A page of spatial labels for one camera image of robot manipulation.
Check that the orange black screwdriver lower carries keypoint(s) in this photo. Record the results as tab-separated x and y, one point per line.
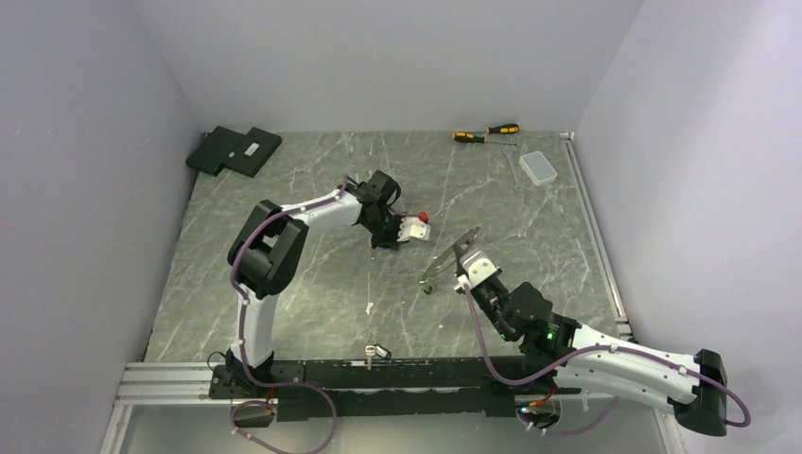
464	137

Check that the black flat case left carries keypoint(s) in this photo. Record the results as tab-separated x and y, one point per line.
211	154

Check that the black flat case right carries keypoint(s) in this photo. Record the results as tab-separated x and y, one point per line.
251	151

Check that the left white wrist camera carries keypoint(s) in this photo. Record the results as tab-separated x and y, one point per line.
414	227

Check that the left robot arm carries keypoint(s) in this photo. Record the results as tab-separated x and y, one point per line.
266	253

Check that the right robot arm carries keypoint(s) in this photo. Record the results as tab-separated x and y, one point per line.
569	354

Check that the orange black screwdriver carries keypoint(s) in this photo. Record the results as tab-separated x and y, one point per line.
464	137
505	129

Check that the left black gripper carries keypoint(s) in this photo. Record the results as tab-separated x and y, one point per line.
392	240

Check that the black tag key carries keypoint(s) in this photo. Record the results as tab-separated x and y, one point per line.
375	352

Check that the green tag key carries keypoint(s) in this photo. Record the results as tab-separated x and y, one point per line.
426	287

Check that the black flat case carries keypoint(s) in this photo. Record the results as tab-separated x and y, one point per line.
211	154
251	151

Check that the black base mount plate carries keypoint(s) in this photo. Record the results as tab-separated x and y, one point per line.
315	388

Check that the clear plastic box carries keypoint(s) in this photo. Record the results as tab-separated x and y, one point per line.
538	168

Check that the silver wrench near right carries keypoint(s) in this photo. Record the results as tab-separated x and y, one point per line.
508	153

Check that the orange black screwdriver upper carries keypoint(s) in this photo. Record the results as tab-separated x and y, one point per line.
505	129

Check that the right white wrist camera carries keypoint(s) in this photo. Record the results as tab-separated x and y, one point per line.
473	268

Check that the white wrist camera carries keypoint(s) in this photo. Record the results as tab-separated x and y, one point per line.
473	268
414	227

